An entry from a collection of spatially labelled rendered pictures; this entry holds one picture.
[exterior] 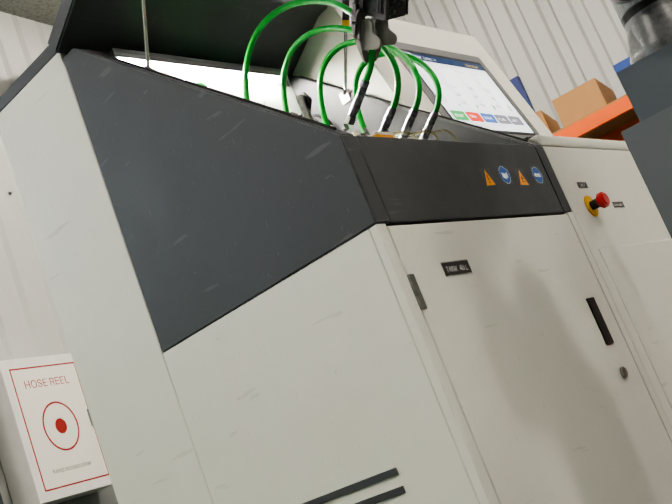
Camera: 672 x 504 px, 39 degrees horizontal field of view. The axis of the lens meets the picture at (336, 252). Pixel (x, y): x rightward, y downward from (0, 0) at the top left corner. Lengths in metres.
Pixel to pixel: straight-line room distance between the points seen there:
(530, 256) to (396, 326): 0.44
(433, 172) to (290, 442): 0.53
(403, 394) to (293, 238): 0.33
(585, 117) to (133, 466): 5.63
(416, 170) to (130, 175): 0.58
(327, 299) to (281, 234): 0.14
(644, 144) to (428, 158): 0.37
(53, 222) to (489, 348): 1.00
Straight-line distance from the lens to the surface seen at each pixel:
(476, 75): 2.80
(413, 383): 1.49
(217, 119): 1.74
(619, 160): 2.48
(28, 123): 2.20
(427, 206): 1.64
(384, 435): 1.55
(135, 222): 1.91
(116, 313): 1.98
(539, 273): 1.86
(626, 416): 1.93
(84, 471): 6.32
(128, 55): 2.12
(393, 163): 1.62
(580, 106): 7.35
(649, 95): 1.68
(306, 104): 1.87
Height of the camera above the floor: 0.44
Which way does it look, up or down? 13 degrees up
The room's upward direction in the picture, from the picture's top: 21 degrees counter-clockwise
